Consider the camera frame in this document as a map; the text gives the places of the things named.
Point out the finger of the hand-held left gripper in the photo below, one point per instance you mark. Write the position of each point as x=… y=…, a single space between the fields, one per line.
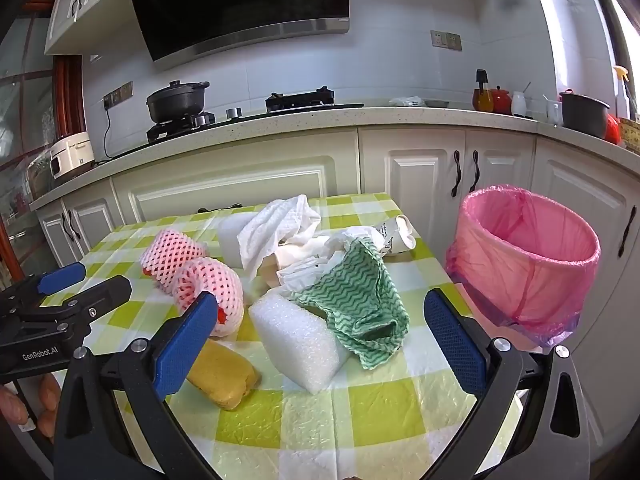
x=107 y=291
x=62 y=276

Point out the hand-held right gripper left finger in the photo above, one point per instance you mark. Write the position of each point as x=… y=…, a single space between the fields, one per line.
x=187 y=342

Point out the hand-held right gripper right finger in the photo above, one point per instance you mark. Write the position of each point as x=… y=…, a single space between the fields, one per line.
x=452 y=342

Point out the waste bin with pink bag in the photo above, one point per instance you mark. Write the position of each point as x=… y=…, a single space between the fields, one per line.
x=525 y=265

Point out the small white foam block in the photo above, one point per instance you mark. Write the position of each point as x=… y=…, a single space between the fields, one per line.
x=231 y=240

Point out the person's left hand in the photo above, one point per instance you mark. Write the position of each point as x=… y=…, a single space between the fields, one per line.
x=47 y=395

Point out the yellow sponge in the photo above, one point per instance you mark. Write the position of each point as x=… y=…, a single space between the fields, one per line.
x=225 y=375

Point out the pink foam fruit net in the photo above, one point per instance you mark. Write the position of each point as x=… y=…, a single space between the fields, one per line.
x=210 y=285
x=170 y=257

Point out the green wavy cleaning cloth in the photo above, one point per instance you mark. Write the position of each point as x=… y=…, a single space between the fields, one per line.
x=365 y=300

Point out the large white foam block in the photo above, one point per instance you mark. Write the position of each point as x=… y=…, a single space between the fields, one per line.
x=295 y=340

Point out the white rice cooker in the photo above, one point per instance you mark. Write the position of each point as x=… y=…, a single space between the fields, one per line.
x=72 y=157

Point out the wooden framed glass door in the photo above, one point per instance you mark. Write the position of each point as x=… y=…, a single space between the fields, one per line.
x=30 y=160

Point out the crumpled paper wrapper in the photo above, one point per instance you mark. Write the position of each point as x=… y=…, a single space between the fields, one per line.
x=395 y=235

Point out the green checked tablecloth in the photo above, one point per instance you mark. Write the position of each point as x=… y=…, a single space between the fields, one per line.
x=310 y=425

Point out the white printed plastic bag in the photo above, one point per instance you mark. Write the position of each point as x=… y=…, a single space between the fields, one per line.
x=320 y=257

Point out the cream lower kitchen cabinet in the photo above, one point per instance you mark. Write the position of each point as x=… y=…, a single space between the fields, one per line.
x=250 y=180

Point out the black cooking pot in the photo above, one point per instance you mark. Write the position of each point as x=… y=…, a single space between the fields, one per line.
x=175 y=100

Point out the speckled stone countertop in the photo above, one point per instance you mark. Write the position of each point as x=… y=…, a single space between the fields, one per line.
x=400 y=116

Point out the grey dish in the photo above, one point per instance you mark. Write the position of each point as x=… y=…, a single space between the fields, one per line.
x=437 y=104

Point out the clear plastic bag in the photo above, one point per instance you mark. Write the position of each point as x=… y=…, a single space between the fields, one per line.
x=406 y=101

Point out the red ceramic pot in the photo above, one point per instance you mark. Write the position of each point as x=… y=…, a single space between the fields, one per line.
x=500 y=101

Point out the white jar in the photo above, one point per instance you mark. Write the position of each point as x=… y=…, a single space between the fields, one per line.
x=519 y=105

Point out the white cup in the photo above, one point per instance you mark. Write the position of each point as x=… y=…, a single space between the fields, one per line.
x=553 y=112

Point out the red plastic container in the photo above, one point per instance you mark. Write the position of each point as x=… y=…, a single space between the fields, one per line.
x=613 y=129

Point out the black gas stove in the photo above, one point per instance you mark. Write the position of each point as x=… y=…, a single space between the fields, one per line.
x=300 y=100

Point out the yellow patterned basket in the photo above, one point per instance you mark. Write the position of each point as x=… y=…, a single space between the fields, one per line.
x=631 y=135

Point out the yellow capped spray bottle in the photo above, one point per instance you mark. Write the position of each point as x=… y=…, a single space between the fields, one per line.
x=622 y=92

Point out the black range hood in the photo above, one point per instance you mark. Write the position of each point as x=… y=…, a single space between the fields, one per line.
x=235 y=5

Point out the gold wall socket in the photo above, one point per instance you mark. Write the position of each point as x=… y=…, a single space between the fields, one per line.
x=119 y=94

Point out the white upper wall cabinet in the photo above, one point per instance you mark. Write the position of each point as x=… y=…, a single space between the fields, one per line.
x=85 y=5

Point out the white wall socket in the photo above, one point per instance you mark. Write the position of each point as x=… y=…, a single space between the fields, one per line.
x=446 y=40

